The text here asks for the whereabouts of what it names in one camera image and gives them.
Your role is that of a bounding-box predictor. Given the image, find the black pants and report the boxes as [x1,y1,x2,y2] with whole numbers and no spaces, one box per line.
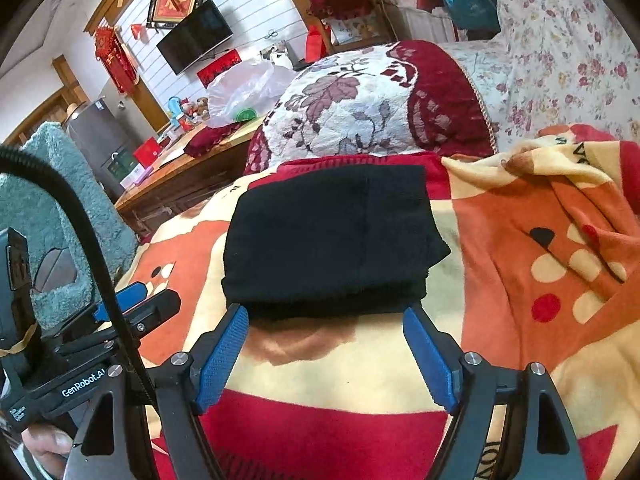
[221,165,450,320]

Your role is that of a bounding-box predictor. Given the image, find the person's left hand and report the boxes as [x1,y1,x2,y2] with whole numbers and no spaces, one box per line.
[22,424,74,479]

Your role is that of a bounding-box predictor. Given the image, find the wooden cabinet counter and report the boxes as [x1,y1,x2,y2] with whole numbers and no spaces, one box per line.
[115,118,262,237]

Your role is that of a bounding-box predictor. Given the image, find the teal fluffy garment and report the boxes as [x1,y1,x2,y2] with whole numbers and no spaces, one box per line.
[1,122,138,330]

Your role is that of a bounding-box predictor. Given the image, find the red gift box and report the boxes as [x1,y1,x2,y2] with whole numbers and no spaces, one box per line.
[134,138,163,168]

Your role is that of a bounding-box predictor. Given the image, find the checkered fleece blanket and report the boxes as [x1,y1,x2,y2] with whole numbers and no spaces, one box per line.
[115,122,640,480]

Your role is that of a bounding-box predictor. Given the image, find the grey refrigerator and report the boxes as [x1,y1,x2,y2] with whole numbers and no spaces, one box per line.
[65,99,140,203]

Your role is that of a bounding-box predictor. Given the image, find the dark red cloth on counter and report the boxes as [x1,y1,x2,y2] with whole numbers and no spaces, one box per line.
[183,122,243,158]

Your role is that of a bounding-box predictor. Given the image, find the small toy figurines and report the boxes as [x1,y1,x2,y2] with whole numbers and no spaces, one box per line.
[167,96,209,131]

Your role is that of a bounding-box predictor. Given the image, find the red banner sign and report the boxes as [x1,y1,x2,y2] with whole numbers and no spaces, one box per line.
[196,49,242,88]

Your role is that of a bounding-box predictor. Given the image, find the clear plastic bag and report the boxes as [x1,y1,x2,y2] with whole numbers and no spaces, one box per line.
[206,60,296,128]

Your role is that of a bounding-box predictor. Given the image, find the red hanging decoration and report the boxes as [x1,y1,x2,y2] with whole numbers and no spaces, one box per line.
[94,26,138,96]

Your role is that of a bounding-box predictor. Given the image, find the floral white red pillow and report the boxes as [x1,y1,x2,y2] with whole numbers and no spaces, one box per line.
[245,40,497,174]

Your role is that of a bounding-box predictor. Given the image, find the red paper bag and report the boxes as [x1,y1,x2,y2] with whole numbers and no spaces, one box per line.
[305,25,328,63]

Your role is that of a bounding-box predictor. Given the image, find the wooden chair with red cloth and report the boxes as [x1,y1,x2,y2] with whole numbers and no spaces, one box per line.
[307,0,397,54]

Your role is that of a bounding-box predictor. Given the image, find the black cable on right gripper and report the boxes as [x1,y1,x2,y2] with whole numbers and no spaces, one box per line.
[0,144,158,406]

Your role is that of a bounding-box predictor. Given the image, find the wall mounted television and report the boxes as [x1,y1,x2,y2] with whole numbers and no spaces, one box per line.
[157,0,233,75]

